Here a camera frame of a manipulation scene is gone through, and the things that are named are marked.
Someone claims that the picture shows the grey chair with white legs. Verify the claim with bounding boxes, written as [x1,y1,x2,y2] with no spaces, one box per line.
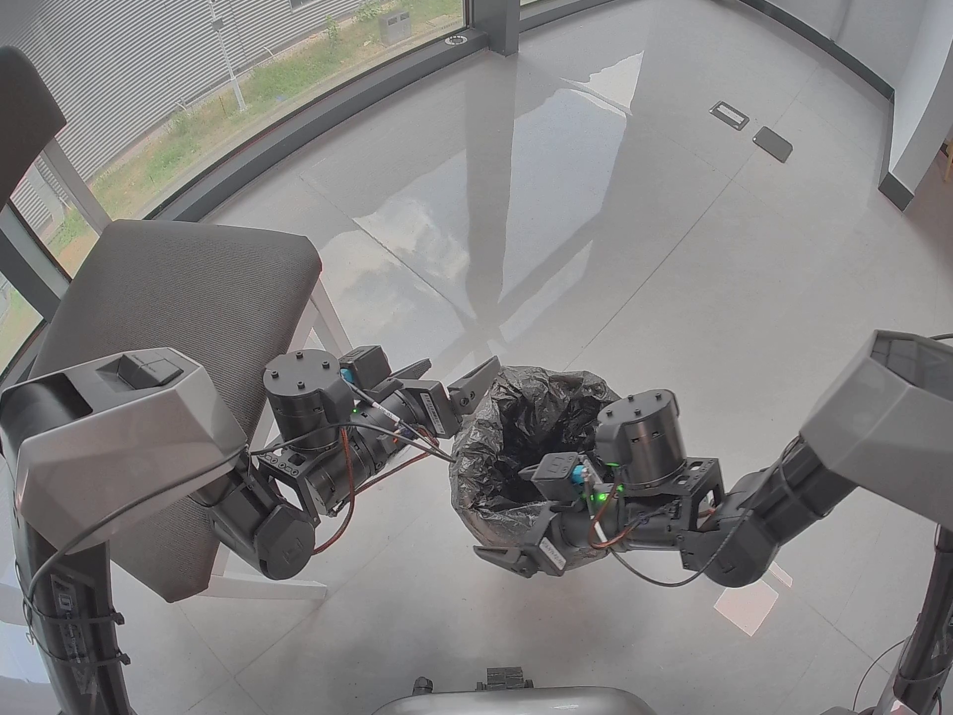
[0,45,357,604]

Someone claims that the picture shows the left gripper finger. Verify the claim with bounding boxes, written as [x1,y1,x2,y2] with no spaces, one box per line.
[383,358,436,395]
[445,356,502,417]

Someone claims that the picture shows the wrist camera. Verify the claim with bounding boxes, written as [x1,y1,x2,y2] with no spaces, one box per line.
[535,453,601,509]
[339,346,393,402]

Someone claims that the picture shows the black cable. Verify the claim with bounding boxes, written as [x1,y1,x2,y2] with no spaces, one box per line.
[21,447,256,612]

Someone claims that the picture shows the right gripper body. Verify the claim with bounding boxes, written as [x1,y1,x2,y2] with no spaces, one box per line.
[520,505,676,578]

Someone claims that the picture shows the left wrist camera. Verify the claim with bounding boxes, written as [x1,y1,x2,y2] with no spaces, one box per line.
[339,346,393,402]

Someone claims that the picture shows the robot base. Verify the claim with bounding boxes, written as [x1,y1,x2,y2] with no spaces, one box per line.
[370,666,658,715]

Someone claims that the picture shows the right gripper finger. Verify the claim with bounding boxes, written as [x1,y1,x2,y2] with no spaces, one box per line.
[474,544,539,578]

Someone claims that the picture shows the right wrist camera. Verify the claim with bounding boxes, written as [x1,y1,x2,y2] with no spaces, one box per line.
[535,453,601,509]

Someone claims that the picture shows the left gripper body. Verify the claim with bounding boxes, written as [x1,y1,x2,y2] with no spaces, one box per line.
[305,381,467,509]

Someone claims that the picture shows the black plastic bag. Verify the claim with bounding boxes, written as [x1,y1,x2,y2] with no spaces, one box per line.
[448,365,623,573]

